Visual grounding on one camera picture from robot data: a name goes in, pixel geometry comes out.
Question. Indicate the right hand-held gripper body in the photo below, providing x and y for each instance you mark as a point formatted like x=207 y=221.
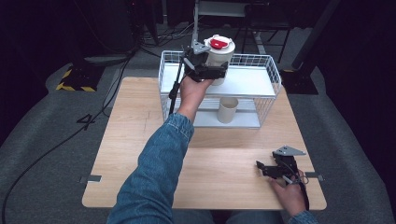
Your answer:
x=286 y=166

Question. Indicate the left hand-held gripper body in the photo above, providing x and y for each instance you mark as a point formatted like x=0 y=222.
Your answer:
x=196 y=60

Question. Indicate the white cup with red lid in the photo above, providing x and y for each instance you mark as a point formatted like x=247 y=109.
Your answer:
x=219 y=53

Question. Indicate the person's right hand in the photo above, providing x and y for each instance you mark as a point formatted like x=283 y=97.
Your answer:
x=291 y=196

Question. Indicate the person's left hand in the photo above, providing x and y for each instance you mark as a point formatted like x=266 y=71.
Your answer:
x=191 y=95

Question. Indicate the person's right leg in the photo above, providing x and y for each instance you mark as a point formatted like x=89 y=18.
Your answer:
x=253 y=218

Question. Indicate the person's leg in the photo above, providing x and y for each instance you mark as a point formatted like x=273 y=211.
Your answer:
x=253 y=218
x=193 y=217

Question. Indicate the black chair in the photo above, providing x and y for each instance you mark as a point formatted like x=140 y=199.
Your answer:
x=264 y=18

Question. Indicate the black stand with slanted pole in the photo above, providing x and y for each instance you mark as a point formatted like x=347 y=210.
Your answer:
x=300 y=82

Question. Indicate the person's left leg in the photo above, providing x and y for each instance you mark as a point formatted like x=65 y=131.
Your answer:
x=193 y=217

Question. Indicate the grey flat stand base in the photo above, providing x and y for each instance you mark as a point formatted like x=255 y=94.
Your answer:
x=107 y=58

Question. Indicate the yellow black striped stand base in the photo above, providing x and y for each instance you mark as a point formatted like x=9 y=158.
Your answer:
x=79 y=79

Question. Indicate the grey metal table bracket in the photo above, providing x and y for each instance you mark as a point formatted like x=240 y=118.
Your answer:
x=314 y=175
x=93 y=178

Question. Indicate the white desk frame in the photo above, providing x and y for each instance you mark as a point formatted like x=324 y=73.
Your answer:
x=195 y=21

